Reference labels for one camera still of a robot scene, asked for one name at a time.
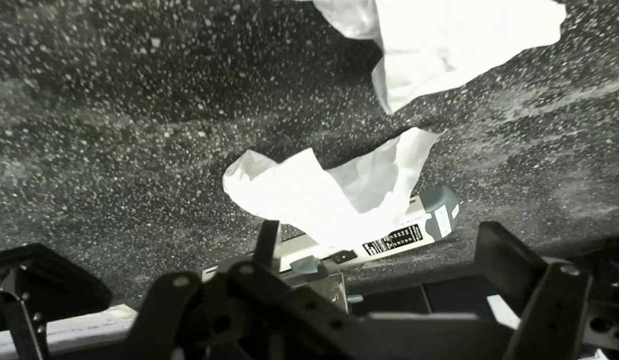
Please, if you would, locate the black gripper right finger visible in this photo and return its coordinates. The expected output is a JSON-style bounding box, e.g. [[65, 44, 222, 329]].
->
[[477, 222, 589, 360]]

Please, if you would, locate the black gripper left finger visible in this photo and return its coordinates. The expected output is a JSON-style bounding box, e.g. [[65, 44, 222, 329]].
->
[[114, 221, 370, 360]]

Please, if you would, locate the rounded white paper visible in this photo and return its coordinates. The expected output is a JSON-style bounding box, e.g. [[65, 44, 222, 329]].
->
[[220, 126, 440, 253]]

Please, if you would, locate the white cloth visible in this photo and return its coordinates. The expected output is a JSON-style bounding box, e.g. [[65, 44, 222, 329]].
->
[[311, 0, 569, 116]]

